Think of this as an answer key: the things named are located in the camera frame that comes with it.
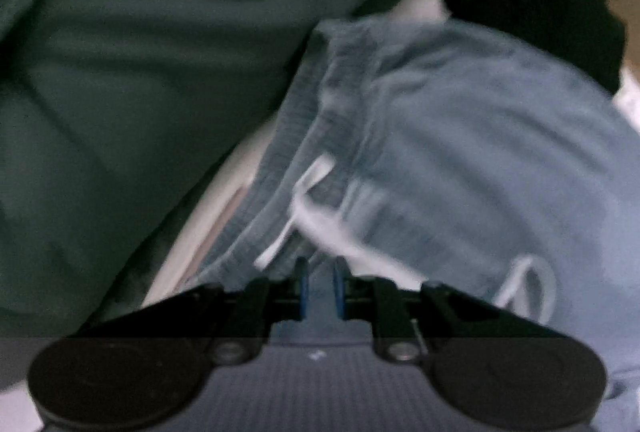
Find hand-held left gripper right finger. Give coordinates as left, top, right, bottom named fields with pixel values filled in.
left=334, top=257, right=507, bottom=363

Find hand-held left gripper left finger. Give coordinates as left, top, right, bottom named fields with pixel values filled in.
left=145, top=256, right=310, bottom=365

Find blue denim jeans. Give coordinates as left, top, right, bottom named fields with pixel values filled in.
left=185, top=17, right=640, bottom=415

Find cream bear print blanket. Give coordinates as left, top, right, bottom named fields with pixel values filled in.
left=0, top=0, right=640, bottom=432

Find dark green garment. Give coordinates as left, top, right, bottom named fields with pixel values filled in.
left=0, top=0, right=592, bottom=339

